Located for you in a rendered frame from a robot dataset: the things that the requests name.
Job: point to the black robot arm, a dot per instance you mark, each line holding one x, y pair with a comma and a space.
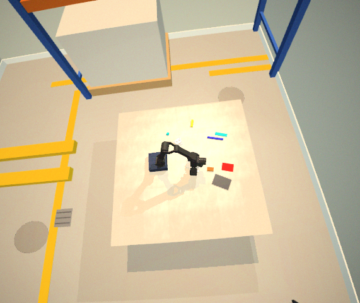
192, 157

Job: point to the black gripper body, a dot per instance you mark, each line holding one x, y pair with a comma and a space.
194, 169

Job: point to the red flat rectangular plate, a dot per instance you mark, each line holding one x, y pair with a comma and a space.
228, 167

